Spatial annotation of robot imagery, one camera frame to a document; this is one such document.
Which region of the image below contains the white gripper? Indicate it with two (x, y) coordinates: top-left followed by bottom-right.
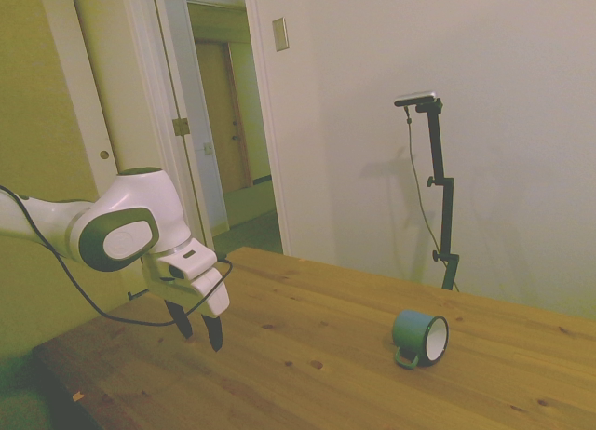
(142, 255), (232, 354)

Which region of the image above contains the teal enamel mug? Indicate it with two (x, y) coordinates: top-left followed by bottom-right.
(391, 308), (450, 371)

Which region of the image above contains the white open hinged door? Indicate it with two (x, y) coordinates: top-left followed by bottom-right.
(153, 0), (232, 239)

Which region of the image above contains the brown wooden hallway door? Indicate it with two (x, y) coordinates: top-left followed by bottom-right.
(194, 38), (255, 193)

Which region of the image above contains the white door with round pull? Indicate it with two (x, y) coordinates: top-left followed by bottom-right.
(39, 0), (162, 203)

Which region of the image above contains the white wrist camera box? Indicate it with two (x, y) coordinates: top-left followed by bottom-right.
(156, 242), (219, 282)

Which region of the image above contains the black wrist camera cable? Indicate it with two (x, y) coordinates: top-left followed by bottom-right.
(0, 184), (235, 328)

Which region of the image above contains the thin exterior camera cable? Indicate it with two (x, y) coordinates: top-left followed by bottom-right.
(403, 105), (461, 292)

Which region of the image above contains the beige wall switch plate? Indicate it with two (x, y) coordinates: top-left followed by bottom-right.
(271, 16), (290, 53)

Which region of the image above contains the grey exterior camera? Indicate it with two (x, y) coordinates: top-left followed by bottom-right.
(394, 89), (440, 108)

